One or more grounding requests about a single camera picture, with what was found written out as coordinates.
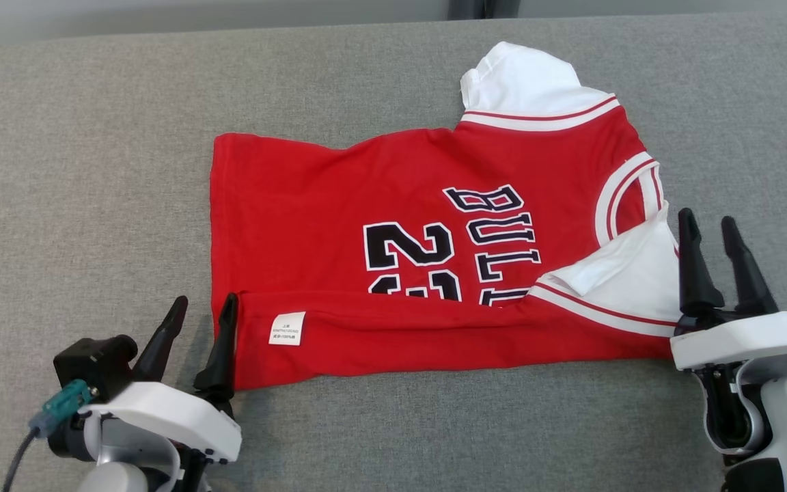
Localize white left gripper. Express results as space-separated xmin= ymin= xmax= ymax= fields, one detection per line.
xmin=78 ymin=292 xmax=243 ymax=464

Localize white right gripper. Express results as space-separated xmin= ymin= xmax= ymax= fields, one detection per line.
xmin=669 ymin=208 xmax=787 ymax=457

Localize red basketball jersey white sleeves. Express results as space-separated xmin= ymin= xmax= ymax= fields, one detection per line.
xmin=209 ymin=41 xmax=682 ymax=392

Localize teal plug left camera cable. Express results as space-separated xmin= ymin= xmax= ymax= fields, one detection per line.
xmin=1 ymin=379 xmax=94 ymax=492

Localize grey wall partition post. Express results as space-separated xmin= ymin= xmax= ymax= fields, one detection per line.
xmin=448 ymin=0 xmax=521 ymax=20

